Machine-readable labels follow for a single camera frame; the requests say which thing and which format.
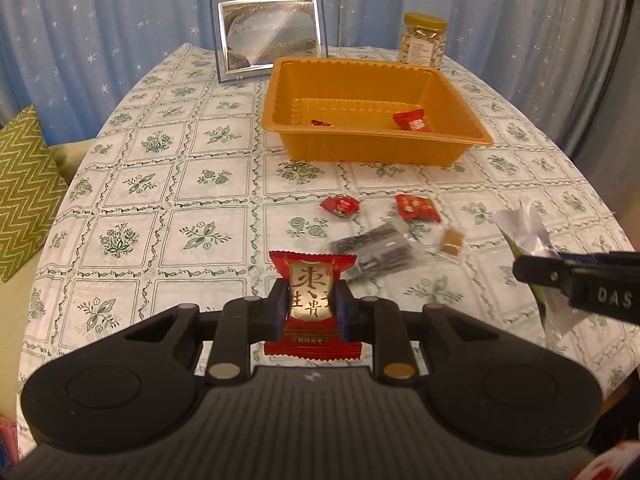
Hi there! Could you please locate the green silver snack bag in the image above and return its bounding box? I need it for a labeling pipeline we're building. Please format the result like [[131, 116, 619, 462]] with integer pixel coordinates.
[[492, 202, 587, 344]]

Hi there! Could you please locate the large red jujube snack packet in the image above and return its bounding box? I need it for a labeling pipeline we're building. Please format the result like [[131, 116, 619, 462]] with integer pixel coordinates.
[[264, 250, 361, 361]]

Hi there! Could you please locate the clear black seaweed packet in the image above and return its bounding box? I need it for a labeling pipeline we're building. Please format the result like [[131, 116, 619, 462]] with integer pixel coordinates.
[[329, 219, 425, 282]]

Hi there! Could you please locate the small tan caramel candy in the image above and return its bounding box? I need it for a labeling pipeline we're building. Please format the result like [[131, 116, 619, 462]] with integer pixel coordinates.
[[440, 228, 464, 257]]

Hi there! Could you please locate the red candy wrapper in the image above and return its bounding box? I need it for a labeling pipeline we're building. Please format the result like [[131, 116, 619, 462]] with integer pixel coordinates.
[[320, 195, 360, 218]]

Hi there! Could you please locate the red square snack packet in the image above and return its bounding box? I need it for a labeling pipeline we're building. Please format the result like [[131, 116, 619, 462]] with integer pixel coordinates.
[[395, 194, 442, 223]]

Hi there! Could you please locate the small red candy packet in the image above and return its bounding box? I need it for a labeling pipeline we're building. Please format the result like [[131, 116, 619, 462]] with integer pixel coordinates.
[[393, 108, 433, 132]]

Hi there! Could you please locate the green floral tablecloth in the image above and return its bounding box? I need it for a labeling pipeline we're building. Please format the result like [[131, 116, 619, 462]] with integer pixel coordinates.
[[16, 42, 637, 456]]

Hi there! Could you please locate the orange plastic tray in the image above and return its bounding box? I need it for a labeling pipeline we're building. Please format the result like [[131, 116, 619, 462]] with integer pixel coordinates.
[[262, 58, 494, 166]]

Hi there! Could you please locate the yellow-green sofa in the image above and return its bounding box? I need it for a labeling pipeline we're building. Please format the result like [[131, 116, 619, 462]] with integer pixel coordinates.
[[0, 138, 97, 421]]

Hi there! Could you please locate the green zigzag cushion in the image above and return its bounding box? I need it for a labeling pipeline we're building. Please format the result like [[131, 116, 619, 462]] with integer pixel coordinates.
[[1, 105, 67, 282]]

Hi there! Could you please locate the grey side curtain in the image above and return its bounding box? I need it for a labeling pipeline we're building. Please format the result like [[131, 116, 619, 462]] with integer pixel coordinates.
[[573, 0, 639, 218]]

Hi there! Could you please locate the nut jar with gold lid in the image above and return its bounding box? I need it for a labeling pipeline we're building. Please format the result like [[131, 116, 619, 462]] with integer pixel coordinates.
[[398, 12, 448, 70]]

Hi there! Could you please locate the blue star curtain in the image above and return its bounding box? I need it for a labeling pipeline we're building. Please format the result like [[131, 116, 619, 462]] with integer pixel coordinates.
[[1, 0, 626, 151]]

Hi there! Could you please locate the glass sand picture frame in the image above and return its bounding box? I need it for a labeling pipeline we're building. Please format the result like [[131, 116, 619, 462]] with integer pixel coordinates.
[[209, 0, 328, 84]]

